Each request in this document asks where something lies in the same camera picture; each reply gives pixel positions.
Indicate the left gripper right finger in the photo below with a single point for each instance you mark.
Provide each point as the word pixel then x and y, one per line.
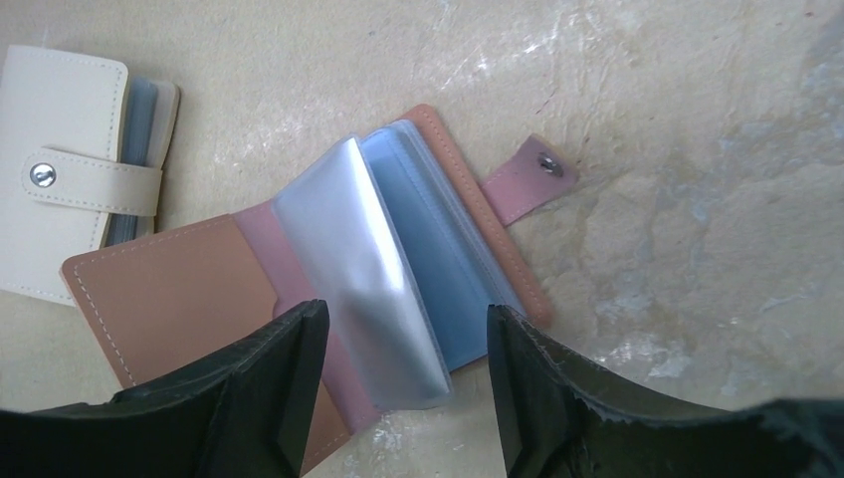
pixel 561 414

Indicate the brown card holder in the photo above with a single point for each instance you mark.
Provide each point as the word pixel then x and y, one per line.
pixel 393 231

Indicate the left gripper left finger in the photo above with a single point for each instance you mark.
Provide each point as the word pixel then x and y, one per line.
pixel 243 411

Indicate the cream card holder with snap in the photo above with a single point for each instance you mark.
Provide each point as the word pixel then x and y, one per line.
pixel 83 144

